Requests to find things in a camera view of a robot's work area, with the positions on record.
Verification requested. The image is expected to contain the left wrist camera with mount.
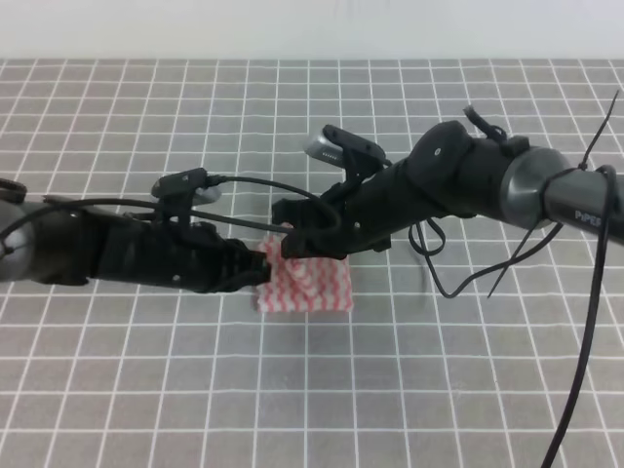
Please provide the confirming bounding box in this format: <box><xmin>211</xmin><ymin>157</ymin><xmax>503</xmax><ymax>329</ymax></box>
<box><xmin>151</xmin><ymin>168</ymin><xmax>221</xmax><ymax>228</ymax></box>

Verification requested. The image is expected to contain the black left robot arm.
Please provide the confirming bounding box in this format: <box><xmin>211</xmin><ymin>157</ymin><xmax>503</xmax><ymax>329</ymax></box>
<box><xmin>1</xmin><ymin>171</ymin><xmax>271</xmax><ymax>293</ymax></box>

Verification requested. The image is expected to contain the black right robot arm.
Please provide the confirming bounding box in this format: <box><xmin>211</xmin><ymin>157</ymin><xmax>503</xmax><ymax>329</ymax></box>
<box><xmin>272</xmin><ymin>106</ymin><xmax>606</xmax><ymax>259</ymax></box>

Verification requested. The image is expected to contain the black camera cable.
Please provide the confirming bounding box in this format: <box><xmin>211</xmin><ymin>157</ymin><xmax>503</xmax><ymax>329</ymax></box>
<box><xmin>0</xmin><ymin>175</ymin><xmax>342</xmax><ymax>254</ymax></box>
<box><xmin>408</xmin><ymin>87</ymin><xmax>624</xmax><ymax>468</ymax></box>

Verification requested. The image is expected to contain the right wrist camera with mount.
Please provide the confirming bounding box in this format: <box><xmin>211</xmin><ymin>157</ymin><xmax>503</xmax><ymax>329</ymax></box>
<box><xmin>303</xmin><ymin>125</ymin><xmax>392</xmax><ymax>183</ymax></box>

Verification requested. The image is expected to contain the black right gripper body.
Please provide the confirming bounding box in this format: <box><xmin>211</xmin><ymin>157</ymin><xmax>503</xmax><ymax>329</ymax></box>
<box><xmin>316</xmin><ymin>162</ymin><xmax>442</xmax><ymax>258</ymax></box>

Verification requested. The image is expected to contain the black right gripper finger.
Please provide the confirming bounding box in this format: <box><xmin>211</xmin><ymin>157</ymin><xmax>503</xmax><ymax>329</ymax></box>
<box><xmin>281</xmin><ymin>228</ymin><xmax>349</xmax><ymax>258</ymax></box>
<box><xmin>271</xmin><ymin>199</ymin><xmax>336</xmax><ymax>229</ymax></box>

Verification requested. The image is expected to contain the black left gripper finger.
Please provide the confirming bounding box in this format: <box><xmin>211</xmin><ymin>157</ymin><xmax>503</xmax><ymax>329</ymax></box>
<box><xmin>228</xmin><ymin>239</ymin><xmax>271</xmax><ymax>293</ymax></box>

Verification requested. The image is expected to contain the black left camera cable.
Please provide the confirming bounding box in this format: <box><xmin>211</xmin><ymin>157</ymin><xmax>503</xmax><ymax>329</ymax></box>
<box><xmin>0</xmin><ymin>175</ymin><xmax>342</xmax><ymax>254</ymax></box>

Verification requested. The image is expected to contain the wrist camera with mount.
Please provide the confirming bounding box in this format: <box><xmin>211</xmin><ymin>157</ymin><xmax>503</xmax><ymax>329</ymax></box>
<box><xmin>303</xmin><ymin>125</ymin><xmax>392</xmax><ymax>183</ymax></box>
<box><xmin>151</xmin><ymin>168</ymin><xmax>221</xmax><ymax>228</ymax></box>

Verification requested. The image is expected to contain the pink white wavy-striped towel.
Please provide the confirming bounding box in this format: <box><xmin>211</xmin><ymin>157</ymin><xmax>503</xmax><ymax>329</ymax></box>
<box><xmin>255</xmin><ymin>233</ymin><xmax>354</xmax><ymax>314</ymax></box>

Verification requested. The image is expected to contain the black right camera cable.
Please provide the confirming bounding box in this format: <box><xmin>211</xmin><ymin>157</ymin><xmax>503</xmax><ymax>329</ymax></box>
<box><xmin>408</xmin><ymin>87</ymin><xmax>624</xmax><ymax>468</ymax></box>

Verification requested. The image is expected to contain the grey grid-pattern tablecloth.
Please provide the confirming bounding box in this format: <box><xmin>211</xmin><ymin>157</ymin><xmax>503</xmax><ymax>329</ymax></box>
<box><xmin>1</xmin><ymin>59</ymin><xmax>623</xmax><ymax>467</ymax></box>

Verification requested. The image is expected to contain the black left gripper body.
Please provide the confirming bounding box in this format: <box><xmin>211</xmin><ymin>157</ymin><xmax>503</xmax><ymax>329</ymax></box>
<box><xmin>88</xmin><ymin>214</ymin><xmax>244</xmax><ymax>293</ymax></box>

